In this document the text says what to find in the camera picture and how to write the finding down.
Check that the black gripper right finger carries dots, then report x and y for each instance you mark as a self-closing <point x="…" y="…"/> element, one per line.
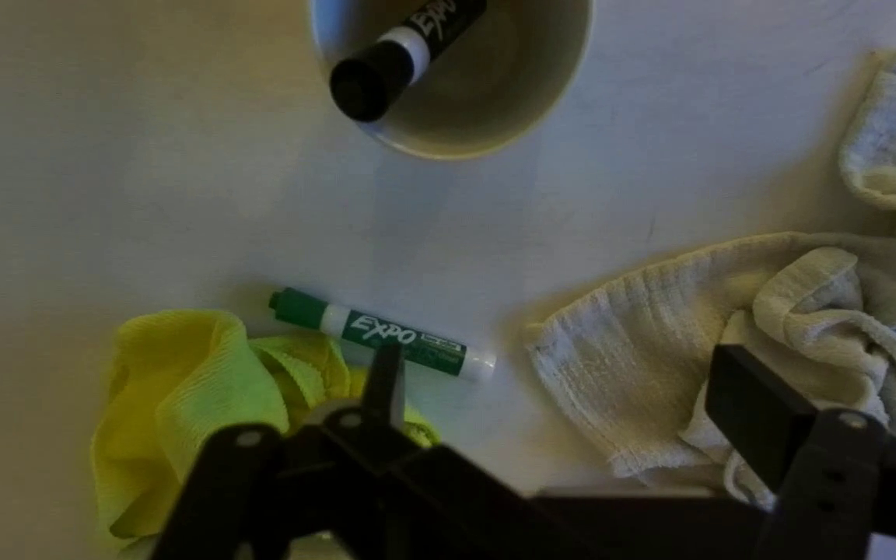
<point x="841" y="485"/>

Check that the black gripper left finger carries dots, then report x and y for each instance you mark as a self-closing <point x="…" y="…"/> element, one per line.
<point x="263" y="485"/>

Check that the green Expo marker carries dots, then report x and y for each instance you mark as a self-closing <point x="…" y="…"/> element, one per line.
<point x="387" y="329"/>

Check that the black Expo marker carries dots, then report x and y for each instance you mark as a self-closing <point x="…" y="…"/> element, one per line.
<point x="395" y="57"/>

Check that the white waffle towel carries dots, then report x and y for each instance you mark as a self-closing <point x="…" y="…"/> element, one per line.
<point x="653" y="351"/>

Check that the white cup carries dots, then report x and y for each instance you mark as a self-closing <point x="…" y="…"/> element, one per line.
<point x="499" y="93"/>

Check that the bright yellow cloth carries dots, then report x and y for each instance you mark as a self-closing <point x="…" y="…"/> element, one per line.
<point x="178" y="406"/>

